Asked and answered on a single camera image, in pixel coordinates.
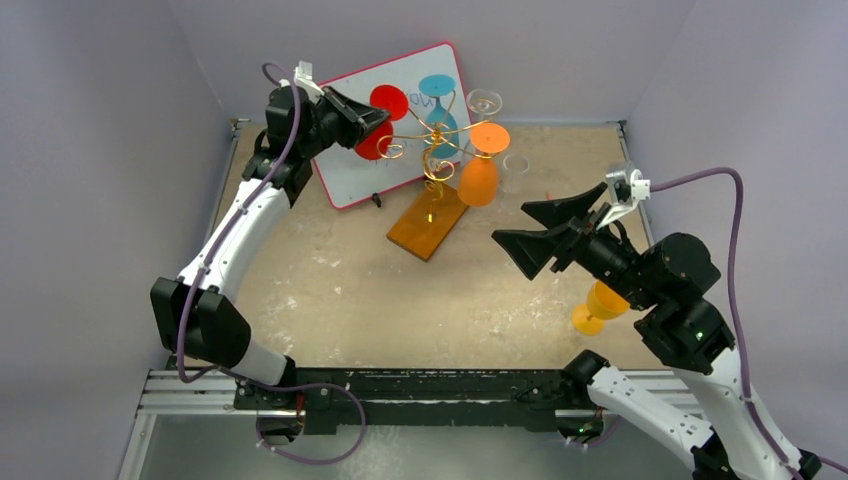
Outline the pink framed whiteboard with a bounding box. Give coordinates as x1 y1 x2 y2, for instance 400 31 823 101
314 42 472 209

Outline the orange plastic wine glass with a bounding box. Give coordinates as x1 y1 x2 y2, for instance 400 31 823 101
457 122 511 207

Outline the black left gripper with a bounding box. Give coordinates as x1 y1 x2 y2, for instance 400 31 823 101
299 86 390 159

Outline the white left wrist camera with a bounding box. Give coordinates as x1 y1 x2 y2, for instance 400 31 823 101
278 61 324 101

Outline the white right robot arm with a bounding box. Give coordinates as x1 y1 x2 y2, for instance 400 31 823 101
492 184 821 479

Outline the blue plastic wine glass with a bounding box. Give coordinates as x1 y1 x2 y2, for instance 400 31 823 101
418 74 457 160

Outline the gold wire wine glass rack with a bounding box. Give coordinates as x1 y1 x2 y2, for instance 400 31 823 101
386 119 494 262

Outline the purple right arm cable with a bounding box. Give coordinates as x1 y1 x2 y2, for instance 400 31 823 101
649 166 848 480

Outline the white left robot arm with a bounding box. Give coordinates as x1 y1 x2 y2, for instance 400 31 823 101
150 86 390 409

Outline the clear wine glass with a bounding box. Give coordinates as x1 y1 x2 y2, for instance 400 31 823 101
465 88 503 124

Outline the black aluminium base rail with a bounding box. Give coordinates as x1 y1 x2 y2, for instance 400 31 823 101
135 367 704 439

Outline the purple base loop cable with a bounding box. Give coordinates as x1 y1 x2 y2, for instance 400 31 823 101
255 384 370 467

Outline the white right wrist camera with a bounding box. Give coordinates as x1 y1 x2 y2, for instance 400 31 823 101
598 161 651 229

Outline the yellow plastic wine glass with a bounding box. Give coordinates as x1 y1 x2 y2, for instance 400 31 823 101
571 280 630 336

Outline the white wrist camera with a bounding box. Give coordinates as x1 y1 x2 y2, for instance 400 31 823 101
598 161 651 229
278 61 324 101

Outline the red plastic wine glass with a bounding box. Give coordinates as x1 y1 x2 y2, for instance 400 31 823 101
354 84 409 161

